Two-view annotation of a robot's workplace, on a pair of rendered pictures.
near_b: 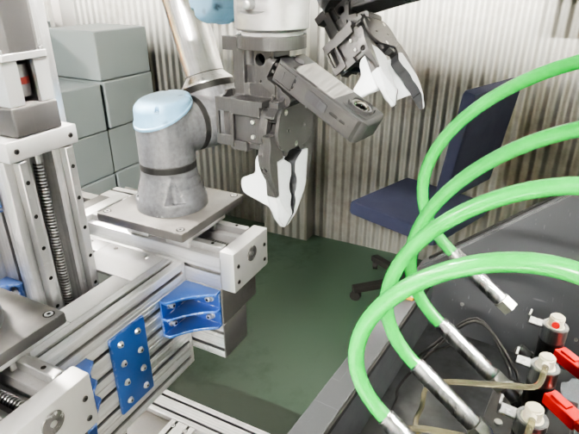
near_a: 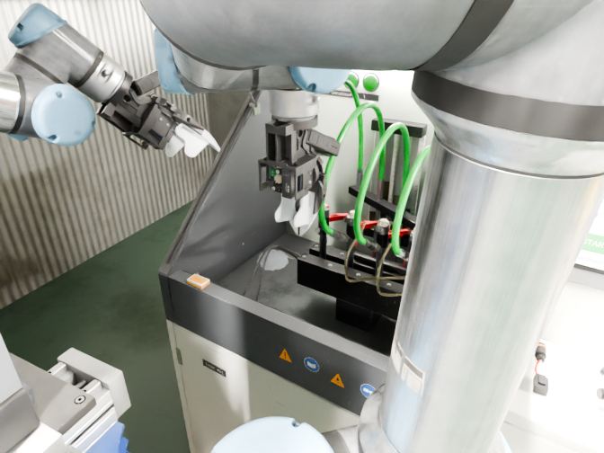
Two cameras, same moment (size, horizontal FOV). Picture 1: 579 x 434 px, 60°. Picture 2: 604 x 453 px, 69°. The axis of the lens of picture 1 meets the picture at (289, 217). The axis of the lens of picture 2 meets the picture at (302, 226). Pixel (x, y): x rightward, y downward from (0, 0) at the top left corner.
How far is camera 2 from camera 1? 0.87 m
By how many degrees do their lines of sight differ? 78
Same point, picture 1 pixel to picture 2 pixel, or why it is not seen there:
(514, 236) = (208, 210)
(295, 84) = (318, 138)
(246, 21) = (314, 110)
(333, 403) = (306, 326)
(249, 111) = (312, 166)
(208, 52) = not seen: outside the picture
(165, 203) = not seen: hidden behind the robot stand
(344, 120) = (336, 146)
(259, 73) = (300, 142)
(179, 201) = not seen: hidden behind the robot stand
